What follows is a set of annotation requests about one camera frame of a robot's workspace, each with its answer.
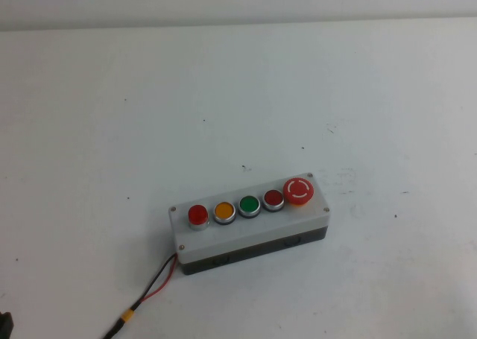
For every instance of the grey push-button control box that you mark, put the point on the grey push-button control box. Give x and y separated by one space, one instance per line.
261 229

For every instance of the dark red round push button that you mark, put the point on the dark red round push button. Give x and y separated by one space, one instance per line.
273 197

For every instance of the red dome light button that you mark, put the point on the red dome light button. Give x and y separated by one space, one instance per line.
198 216

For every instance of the red mushroom emergency stop button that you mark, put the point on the red mushroom emergency stop button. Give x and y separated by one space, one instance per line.
297 189

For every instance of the green round push button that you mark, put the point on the green round push button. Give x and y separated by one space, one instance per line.
249 204

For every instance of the yellow round push button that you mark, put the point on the yellow round push button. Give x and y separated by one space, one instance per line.
224 210

